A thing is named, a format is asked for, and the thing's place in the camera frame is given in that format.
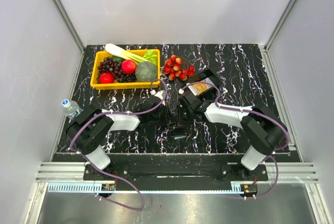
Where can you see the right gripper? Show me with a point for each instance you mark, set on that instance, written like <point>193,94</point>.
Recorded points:
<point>180,108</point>

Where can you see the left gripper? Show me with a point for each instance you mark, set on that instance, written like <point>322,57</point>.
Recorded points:
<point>163,107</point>

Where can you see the black card holder wallet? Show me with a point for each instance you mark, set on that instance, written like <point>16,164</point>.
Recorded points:
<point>178,133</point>

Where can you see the black card box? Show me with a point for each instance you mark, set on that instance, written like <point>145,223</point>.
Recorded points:
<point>211,93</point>

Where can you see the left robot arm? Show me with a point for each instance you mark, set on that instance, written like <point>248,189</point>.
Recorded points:
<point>89,129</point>

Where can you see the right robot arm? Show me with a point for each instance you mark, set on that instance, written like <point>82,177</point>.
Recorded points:
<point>262,127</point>

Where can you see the red cherry bunch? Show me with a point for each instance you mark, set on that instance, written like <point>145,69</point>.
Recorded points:
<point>178,67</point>

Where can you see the green cantaloupe melon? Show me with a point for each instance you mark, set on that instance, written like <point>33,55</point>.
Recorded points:
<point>146,72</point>

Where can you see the red apple upper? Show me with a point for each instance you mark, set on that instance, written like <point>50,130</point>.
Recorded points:
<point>128,66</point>

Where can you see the red apple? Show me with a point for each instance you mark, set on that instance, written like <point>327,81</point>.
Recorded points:
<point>128,66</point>
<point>106,78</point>

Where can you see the green lettuce leaf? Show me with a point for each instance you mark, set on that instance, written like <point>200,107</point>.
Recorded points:
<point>151,56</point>

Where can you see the red apple lower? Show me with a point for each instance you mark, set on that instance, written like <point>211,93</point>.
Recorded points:
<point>106,78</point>

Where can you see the green avocado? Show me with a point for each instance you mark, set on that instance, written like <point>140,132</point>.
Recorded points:
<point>117,59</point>

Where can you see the purple grape bunch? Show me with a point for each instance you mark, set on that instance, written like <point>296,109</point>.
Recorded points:
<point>109,66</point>

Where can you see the white green leek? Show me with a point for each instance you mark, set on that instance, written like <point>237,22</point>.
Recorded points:
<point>122,53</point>

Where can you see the yellow plastic basket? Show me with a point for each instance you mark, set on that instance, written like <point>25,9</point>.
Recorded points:
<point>99,57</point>

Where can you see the plastic water bottle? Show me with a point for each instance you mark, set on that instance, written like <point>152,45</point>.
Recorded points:
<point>71,109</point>

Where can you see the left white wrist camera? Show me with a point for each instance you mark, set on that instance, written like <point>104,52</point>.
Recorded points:
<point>159,94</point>

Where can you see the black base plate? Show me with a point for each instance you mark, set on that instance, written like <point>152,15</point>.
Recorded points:
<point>184,172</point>

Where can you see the aluminium frame rail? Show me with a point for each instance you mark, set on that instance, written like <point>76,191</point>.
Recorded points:
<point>288,172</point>

